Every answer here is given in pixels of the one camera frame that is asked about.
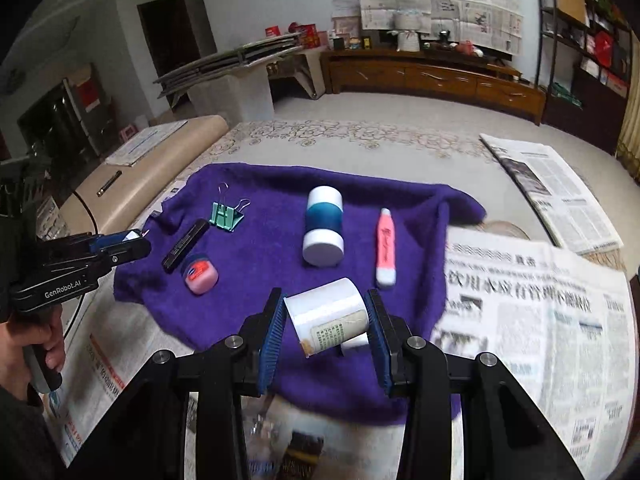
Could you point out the green binder clip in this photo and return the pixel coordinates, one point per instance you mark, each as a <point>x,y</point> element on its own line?
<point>225,217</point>

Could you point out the pink stool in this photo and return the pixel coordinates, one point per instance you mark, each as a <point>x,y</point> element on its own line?
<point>128,132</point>

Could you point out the dark glass cabinet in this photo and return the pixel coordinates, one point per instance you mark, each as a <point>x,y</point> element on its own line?
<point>65,110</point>

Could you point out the dark wooden door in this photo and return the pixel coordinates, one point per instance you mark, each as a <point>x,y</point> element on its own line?
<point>172,35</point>

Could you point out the white charger cube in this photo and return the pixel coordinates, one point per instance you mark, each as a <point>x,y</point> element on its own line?
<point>134,235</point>

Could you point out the person's left forearm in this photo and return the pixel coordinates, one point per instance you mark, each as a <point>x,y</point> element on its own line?
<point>25,435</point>

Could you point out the person's left hand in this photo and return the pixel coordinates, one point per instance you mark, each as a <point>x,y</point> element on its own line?
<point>47,332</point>

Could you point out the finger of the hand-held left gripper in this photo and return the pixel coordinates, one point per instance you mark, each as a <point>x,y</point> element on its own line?
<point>127,252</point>
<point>107,241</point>

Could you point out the white framed picture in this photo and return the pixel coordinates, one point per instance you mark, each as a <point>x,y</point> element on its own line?
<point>346,20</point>

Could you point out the beige side table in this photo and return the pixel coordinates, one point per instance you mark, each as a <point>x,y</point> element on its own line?
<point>150,180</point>

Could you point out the black and gold tube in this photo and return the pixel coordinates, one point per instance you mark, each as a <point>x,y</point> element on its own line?
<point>305,447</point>

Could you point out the stacked grey boards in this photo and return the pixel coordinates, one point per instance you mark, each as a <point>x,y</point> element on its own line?
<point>225,62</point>

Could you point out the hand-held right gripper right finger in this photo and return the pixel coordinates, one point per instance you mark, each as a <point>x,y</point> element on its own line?
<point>380,345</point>

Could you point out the folded newspaper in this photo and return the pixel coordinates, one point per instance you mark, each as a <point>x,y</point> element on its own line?
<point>550,190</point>

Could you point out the white paper documents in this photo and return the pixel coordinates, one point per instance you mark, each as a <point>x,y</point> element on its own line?
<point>147,142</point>

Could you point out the large spread newspaper sheet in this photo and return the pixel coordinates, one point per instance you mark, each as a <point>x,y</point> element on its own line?
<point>95,360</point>

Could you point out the white storage box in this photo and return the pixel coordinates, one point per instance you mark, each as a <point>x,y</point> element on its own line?
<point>232,97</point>

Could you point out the white wrapped bouquet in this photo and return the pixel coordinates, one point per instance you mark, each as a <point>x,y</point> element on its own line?
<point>409,32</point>

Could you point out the beige curtain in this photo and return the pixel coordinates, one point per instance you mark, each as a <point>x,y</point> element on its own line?
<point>631,125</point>

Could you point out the dark shelf unit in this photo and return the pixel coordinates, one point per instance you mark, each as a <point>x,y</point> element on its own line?
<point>585,60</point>

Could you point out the black pen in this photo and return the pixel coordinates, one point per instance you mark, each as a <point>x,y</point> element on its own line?
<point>109,183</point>

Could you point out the white labelled bottle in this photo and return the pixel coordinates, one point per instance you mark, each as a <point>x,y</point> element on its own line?
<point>325,310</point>

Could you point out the black rectangular tube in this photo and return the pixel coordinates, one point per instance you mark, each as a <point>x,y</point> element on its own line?
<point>185,246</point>

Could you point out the pink highlighter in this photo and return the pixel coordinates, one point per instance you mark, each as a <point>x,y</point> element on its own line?
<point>386,250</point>

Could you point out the white and teal jar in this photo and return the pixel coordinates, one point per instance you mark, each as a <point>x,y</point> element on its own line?
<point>324,225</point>

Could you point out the purple towel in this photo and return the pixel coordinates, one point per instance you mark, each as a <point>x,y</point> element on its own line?
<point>280,240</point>

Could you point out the red gift boxes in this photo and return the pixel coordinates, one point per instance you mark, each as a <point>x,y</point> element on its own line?
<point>300,35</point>

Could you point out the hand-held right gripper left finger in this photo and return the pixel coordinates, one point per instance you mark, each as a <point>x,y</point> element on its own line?
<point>270,340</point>

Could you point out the pink jar with blue lid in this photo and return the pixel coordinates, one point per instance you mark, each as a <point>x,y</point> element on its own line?
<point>201,275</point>

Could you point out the newspapers on wall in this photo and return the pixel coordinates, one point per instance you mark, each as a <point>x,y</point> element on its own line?
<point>450,10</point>

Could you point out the wooden TV cabinet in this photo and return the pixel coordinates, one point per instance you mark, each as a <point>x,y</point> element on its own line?
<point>425,80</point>

